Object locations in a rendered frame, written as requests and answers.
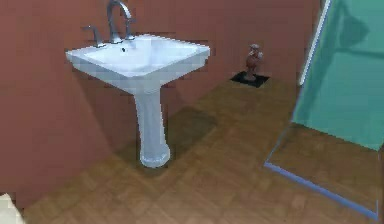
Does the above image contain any brown statue on black base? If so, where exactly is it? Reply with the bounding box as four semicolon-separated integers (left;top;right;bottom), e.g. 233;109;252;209
229;43;271;89

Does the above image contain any grey metal faucet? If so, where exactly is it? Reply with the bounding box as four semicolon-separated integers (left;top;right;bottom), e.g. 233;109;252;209
81;0;138;48

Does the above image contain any cream white object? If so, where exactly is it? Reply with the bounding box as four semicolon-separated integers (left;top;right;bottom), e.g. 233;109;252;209
0;192;26;224

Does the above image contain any white pedestal sink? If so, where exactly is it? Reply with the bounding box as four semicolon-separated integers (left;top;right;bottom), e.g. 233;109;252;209
65;33;211;169

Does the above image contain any glass shower enclosure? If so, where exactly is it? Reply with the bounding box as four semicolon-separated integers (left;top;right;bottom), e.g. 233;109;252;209
263;0;384;222

